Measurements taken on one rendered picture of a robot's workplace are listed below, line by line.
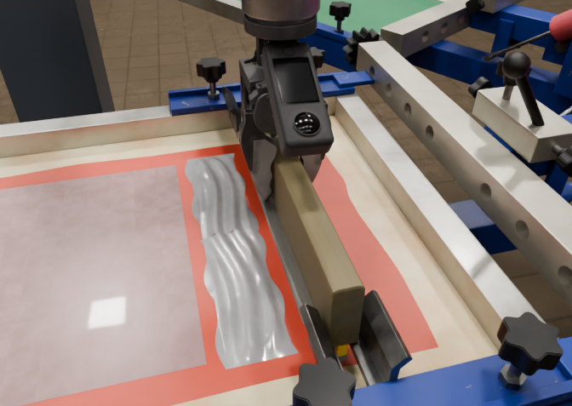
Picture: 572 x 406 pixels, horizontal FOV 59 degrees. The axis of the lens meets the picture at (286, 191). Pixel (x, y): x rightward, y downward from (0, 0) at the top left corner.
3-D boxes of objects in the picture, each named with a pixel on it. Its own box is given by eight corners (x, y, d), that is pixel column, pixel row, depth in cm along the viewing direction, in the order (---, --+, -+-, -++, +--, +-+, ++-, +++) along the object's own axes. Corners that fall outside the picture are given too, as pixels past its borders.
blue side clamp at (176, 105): (175, 144, 80) (169, 104, 76) (173, 128, 84) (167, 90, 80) (352, 120, 86) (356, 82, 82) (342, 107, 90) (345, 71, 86)
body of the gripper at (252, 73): (301, 99, 61) (303, -4, 53) (323, 134, 54) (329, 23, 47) (238, 106, 59) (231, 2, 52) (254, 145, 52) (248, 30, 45)
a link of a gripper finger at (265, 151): (260, 177, 64) (270, 111, 58) (270, 205, 59) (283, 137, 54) (235, 177, 63) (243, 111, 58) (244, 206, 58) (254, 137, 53)
